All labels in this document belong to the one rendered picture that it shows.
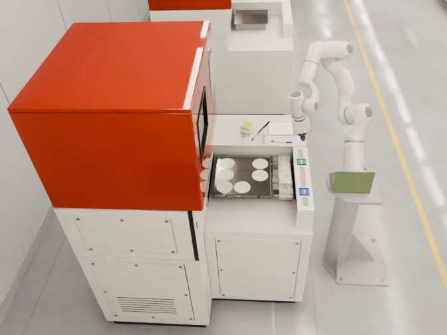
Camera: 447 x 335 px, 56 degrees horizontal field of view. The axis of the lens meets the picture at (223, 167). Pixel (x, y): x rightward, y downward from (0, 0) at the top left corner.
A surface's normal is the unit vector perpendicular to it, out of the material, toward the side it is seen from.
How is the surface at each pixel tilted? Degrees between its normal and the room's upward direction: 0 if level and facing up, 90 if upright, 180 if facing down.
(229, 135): 0
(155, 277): 90
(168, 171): 90
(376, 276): 0
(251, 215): 0
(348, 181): 90
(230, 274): 90
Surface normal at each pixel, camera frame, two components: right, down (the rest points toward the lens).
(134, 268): -0.07, 0.68
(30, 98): -0.05, -0.73
